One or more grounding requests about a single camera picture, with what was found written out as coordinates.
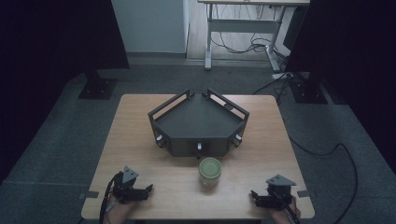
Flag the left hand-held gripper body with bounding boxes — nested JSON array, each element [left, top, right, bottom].
[[111, 165, 142, 205]]

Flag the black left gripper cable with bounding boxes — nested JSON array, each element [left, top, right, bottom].
[[98, 171, 123, 224]]

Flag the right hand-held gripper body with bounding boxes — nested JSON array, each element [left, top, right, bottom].
[[265, 174, 298, 210]]

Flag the person's right hand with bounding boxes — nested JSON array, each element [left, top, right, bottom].
[[268, 195, 302, 224]]

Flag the black floor cable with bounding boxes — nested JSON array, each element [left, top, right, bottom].
[[281, 116, 359, 224]]

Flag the white metal desk frame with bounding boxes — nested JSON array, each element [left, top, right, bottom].
[[197, 0, 311, 75]]

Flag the person's left hand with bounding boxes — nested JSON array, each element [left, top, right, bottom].
[[103, 199, 138, 224]]

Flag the white cabinet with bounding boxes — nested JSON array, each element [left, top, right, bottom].
[[110, 0, 191, 54]]

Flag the tangle of cables under desk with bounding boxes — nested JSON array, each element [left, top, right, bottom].
[[210, 4, 288, 63]]

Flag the black stand base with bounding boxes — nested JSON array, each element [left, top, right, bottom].
[[289, 72, 329, 105], [78, 68, 119, 101]]

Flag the black metal corner shelf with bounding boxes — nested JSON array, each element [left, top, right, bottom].
[[148, 88, 250, 160]]

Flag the glass jar with green lid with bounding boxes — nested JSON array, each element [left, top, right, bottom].
[[198, 157, 223, 189]]

